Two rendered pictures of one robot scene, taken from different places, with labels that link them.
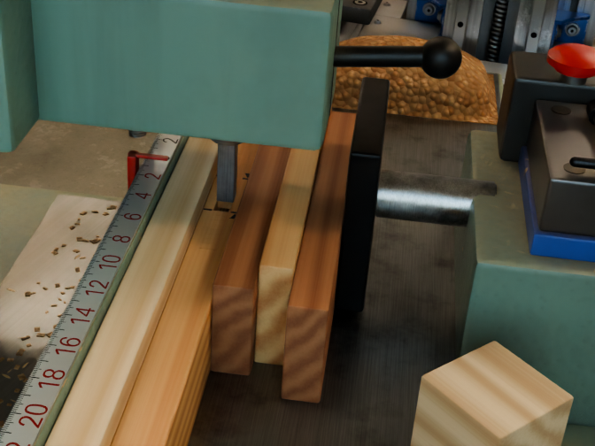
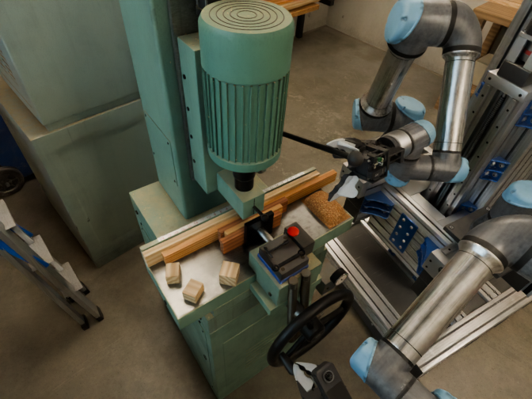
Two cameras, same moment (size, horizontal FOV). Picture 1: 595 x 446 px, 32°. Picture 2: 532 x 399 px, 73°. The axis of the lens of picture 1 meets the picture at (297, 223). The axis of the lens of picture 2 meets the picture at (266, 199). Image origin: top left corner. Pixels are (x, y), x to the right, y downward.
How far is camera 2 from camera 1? 0.72 m
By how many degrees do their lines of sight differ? 39
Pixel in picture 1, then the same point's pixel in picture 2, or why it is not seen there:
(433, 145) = (309, 225)
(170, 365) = (201, 236)
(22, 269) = not seen: hidden behind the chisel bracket
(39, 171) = not seen: hidden behind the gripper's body
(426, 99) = (320, 214)
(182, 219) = (228, 215)
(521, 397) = (229, 272)
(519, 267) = (252, 256)
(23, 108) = (211, 188)
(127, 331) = (199, 228)
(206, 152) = not seen: hidden behind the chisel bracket
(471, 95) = (328, 219)
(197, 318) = (212, 232)
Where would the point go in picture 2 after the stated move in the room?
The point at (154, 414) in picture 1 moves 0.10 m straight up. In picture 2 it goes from (191, 241) to (188, 217)
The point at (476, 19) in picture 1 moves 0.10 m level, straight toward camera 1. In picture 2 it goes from (436, 191) to (419, 199)
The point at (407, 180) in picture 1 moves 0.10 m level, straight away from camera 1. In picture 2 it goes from (262, 231) to (291, 217)
